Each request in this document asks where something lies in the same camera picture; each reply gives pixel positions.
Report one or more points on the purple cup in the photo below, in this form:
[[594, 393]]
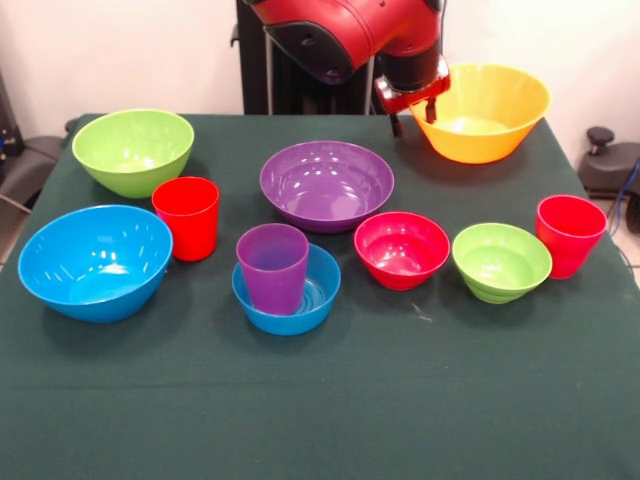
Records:
[[272, 275]]

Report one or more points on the grey stand base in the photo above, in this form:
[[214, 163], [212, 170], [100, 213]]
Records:
[[30, 165], [612, 170]]

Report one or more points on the small green bowl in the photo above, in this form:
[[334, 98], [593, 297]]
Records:
[[500, 270]]

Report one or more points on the purple bowl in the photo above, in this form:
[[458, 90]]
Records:
[[325, 190]]

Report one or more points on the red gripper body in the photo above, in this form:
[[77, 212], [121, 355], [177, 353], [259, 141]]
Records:
[[400, 102]]

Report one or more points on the black knob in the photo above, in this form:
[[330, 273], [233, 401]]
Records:
[[600, 136]]

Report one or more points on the large green bowl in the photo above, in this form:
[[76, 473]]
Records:
[[130, 150]]

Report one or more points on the small blue bowl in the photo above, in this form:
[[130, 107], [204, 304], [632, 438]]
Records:
[[325, 290]]

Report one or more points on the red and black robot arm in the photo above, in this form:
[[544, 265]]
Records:
[[360, 25]]

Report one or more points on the large blue bowl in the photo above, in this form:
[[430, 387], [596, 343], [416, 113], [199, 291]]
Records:
[[95, 270]]

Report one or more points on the dark green tablecloth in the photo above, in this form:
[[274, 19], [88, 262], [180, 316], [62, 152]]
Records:
[[320, 400]]

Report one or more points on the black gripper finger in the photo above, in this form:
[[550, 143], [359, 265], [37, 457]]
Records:
[[397, 126], [431, 111]]

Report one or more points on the black equipment box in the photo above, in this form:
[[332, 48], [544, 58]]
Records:
[[7, 125]]

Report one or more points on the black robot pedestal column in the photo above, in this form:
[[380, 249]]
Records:
[[280, 85]]

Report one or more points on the small pink bowl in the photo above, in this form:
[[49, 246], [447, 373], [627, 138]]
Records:
[[400, 255]]

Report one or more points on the large yellow bowl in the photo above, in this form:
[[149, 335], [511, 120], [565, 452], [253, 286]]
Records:
[[500, 140]]

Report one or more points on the red cup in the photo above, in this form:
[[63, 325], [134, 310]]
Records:
[[187, 230], [570, 250]]

